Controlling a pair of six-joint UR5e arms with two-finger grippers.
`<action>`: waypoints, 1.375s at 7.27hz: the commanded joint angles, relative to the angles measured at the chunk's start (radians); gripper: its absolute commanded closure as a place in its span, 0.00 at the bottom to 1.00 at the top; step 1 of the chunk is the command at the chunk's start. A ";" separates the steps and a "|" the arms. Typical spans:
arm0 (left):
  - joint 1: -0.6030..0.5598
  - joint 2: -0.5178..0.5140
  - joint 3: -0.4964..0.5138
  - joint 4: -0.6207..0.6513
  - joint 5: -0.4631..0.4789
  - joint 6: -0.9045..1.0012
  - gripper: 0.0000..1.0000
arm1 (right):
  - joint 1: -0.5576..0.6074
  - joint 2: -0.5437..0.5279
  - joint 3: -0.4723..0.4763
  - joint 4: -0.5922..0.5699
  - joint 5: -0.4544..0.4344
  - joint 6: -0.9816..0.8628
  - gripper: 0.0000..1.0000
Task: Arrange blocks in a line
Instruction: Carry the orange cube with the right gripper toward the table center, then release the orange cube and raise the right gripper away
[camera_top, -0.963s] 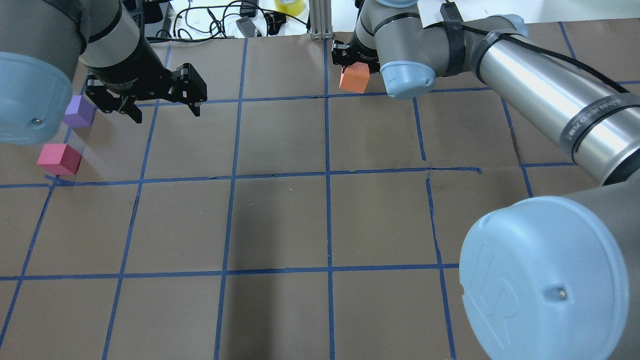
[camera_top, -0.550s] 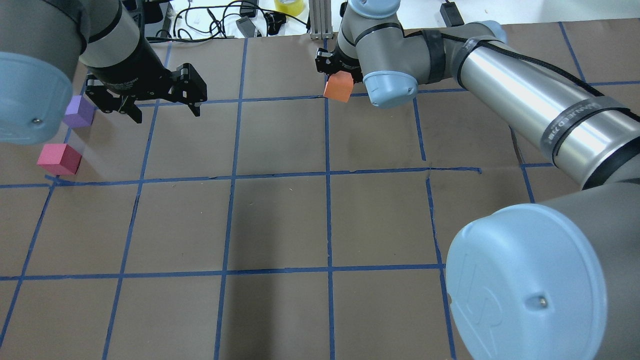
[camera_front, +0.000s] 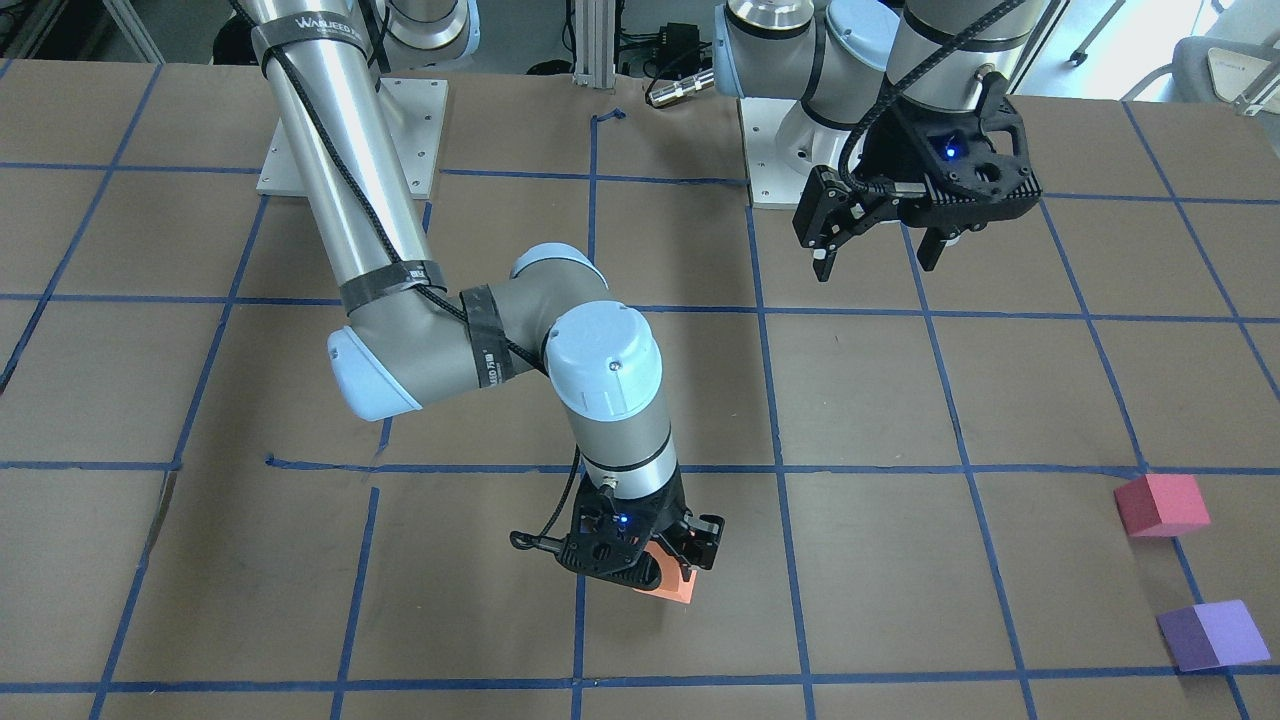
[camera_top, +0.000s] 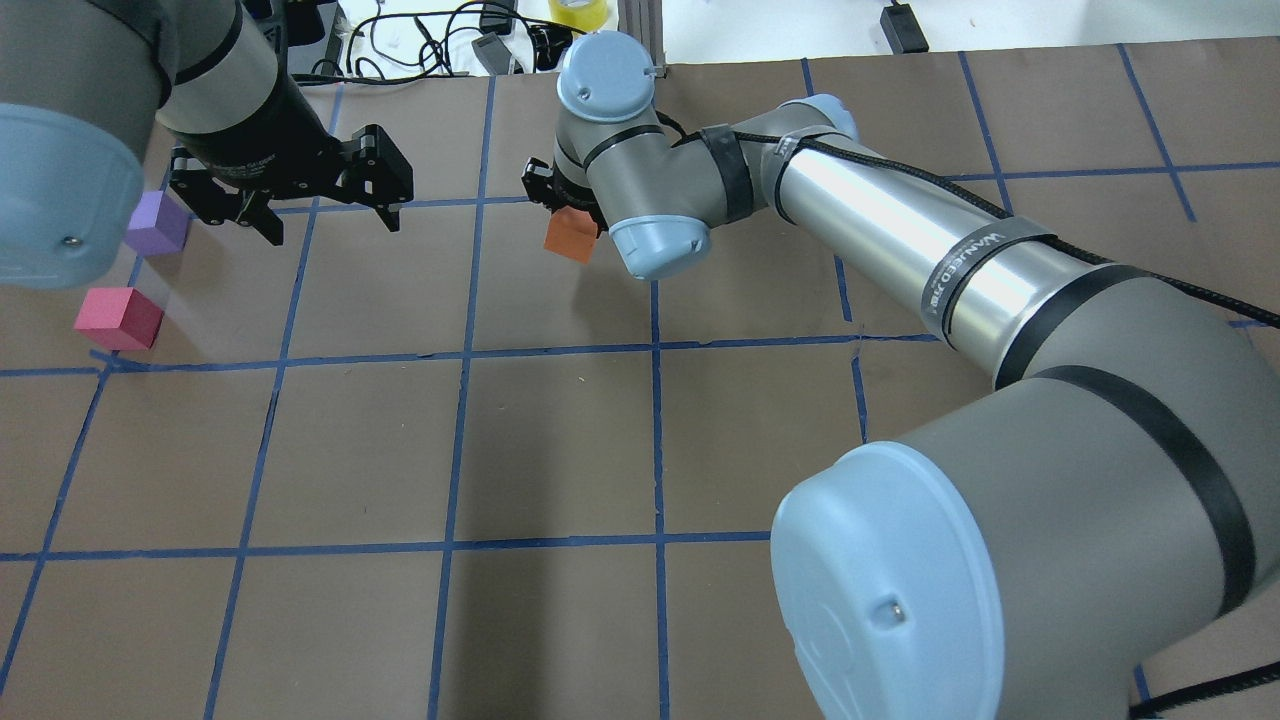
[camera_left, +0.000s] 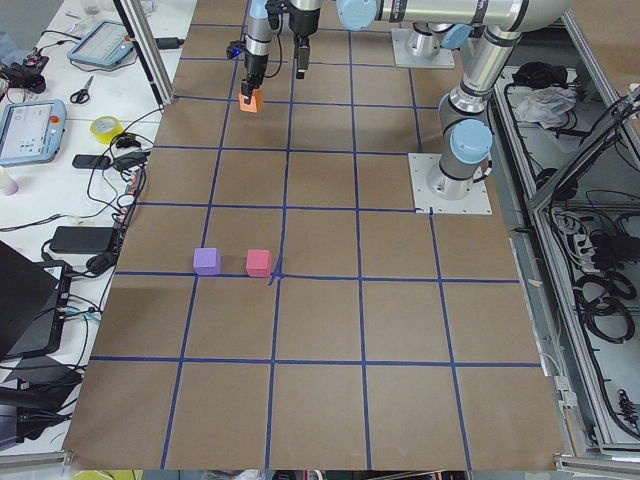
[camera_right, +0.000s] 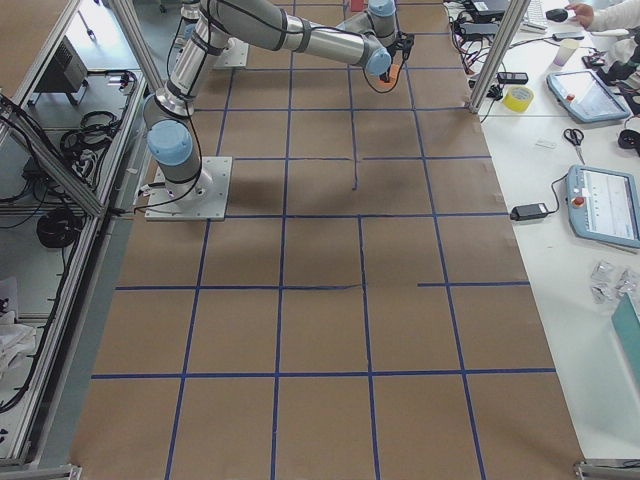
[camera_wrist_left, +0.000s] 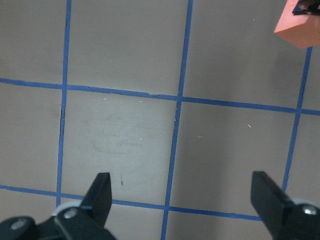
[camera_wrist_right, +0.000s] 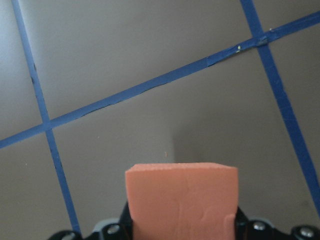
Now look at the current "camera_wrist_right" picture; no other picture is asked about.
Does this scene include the orange foam block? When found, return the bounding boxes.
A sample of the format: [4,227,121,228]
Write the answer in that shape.
[125,162,239,240]

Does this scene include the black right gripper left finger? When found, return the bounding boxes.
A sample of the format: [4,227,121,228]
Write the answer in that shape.
[84,202,133,240]

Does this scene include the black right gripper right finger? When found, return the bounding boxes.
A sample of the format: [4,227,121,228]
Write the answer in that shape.
[234,207,283,240]

